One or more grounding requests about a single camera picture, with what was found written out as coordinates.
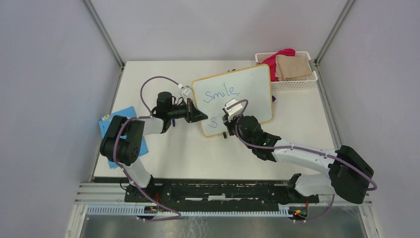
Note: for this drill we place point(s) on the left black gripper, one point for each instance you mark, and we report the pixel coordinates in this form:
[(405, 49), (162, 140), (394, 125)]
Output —
[(192, 114)]

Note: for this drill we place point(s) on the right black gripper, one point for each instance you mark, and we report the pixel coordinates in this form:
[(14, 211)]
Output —
[(229, 124)]

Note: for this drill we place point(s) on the yellow framed whiteboard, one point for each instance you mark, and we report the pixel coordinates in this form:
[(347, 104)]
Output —
[(212, 93)]

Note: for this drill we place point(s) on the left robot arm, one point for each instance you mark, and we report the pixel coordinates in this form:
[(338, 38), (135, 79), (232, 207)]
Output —
[(126, 156)]

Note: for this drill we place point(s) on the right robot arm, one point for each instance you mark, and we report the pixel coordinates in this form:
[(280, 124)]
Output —
[(341, 172)]

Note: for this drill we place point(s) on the white plastic basket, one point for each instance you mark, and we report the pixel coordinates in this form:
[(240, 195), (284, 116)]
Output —
[(310, 80)]

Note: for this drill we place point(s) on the red cloth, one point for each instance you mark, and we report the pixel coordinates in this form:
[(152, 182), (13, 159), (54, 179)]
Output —
[(271, 61)]

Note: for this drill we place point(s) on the beige cloth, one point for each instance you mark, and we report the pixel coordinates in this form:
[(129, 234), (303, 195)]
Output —
[(291, 68)]

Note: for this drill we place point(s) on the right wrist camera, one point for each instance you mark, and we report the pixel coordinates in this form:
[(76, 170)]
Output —
[(231, 109)]

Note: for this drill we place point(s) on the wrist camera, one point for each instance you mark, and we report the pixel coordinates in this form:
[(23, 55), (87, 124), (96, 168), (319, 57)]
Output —
[(231, 109), (186, 92)]

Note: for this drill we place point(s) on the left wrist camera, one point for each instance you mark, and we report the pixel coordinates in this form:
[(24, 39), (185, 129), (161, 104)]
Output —
[(186, 92)]

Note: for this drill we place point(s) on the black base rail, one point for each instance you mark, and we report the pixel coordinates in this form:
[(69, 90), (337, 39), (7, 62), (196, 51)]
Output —
[(216, 195)]

